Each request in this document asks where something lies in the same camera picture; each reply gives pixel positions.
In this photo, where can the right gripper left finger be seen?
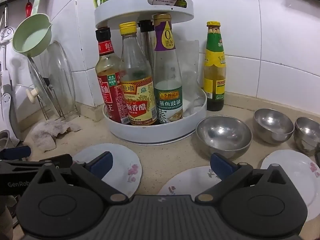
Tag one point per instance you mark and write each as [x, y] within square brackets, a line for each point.
[88, 183]

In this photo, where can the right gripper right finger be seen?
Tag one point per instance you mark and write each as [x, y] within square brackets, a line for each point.
[232, 175]

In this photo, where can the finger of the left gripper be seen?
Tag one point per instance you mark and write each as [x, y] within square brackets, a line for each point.
[61, 161]
[15, 153]

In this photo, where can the floral white plate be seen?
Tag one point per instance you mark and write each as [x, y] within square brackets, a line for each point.
[191, 182]
[303, 172]
[126, 170]

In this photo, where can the large steel bowl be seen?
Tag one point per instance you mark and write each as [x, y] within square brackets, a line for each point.
[225, 135]

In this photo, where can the dirty white rag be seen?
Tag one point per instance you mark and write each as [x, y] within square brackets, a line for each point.
[45, 133]

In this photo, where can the glass pot lid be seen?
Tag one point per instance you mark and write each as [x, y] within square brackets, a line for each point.
[55, 66]

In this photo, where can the yellow label vinegar bottle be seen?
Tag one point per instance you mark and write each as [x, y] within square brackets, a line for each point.
[136, 78]

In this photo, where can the green yellow oyster sauce bottle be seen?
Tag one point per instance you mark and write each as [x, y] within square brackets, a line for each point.
[214, 68]

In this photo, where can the red label soy sauce bottle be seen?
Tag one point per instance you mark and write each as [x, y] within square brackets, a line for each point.
[107, 70]

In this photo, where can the purple label fish sauce bottle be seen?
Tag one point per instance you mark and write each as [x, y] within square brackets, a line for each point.
[166, 72]

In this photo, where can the black cap slim bottle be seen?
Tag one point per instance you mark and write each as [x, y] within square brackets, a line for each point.
[147, 39]

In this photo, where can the white two-tier rotating rack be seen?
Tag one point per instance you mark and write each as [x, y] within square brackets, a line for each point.
[111, 14]

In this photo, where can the wire lid rack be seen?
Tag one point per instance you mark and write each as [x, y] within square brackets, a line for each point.
[57, 97]

